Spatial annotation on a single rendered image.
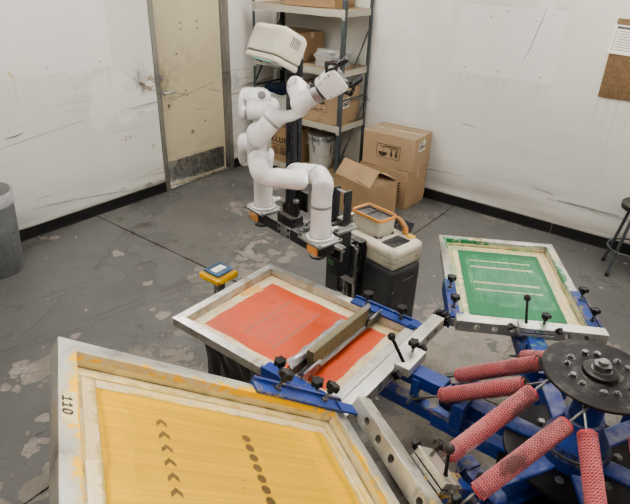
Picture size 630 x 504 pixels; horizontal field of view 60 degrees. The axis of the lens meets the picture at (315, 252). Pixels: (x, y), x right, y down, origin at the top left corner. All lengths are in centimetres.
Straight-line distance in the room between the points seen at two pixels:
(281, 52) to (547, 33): 349
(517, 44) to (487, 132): 83
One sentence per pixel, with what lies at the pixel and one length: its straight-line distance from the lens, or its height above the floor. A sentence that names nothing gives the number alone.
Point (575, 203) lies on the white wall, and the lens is 561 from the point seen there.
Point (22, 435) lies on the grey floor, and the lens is 342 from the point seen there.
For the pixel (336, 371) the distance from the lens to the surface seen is 203.
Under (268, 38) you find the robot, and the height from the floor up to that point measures 198.
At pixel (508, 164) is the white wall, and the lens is 569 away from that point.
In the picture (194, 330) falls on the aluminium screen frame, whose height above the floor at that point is 99.
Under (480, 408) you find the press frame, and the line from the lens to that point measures 189.
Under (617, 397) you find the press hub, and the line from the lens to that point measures 163.
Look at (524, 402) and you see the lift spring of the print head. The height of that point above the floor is 123.
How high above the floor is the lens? 227
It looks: 28 degrees down
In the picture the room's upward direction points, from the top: 2 degrees clockwise
